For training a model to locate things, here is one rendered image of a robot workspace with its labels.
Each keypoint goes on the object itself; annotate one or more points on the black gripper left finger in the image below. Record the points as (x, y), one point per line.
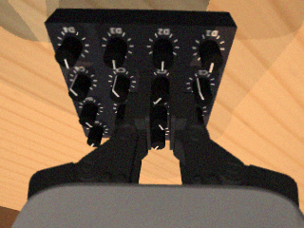
(117, 160)

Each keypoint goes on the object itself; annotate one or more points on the black knob box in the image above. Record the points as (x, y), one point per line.
(134, 41)

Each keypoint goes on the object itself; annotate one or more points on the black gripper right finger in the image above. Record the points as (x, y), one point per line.
(203, 161)

